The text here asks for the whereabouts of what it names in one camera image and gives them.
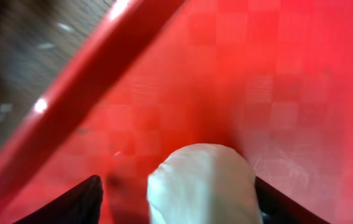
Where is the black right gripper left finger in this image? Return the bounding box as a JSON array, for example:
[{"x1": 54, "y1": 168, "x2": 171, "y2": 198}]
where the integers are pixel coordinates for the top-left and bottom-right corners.
[{"x1": 15, "y1": 175, "x2": 104, "y2": 224}]

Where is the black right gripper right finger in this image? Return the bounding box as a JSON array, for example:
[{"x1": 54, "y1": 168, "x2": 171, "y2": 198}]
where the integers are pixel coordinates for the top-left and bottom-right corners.
[{"x1": 255, "y1": 177, "x2": 329, "y2": 224}]

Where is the red plastic tray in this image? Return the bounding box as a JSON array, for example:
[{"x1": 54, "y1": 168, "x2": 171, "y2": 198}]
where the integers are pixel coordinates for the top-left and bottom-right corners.
[{"x1": 0, "y1": 1, "x2": 353, "y2": 223}]

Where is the white napkin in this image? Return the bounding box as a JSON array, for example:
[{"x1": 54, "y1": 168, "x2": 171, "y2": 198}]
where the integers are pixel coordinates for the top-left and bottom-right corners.
[{"x1": 147, "y1": 144, "x2": 262, "y2": 224}]

